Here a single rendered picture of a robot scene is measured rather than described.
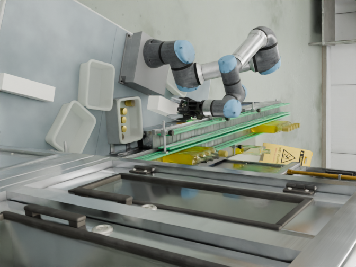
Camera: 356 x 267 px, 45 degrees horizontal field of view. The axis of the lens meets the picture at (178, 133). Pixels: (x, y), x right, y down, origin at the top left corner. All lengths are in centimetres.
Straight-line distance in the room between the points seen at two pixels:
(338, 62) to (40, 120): 658
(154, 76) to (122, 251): 170
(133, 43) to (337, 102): 608
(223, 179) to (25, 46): 113
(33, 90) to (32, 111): 11
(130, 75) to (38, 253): 159
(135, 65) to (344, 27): 608
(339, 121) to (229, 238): 742
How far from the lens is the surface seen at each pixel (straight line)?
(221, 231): 66
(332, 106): 802
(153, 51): 220
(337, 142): 809
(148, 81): 225
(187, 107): 185
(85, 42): 209
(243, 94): 187
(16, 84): 176
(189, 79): 218
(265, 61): 215
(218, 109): 178
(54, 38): 197
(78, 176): 113
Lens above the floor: 226
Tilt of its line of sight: 35 degrees down
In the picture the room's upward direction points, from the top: 93 degrees clockwise
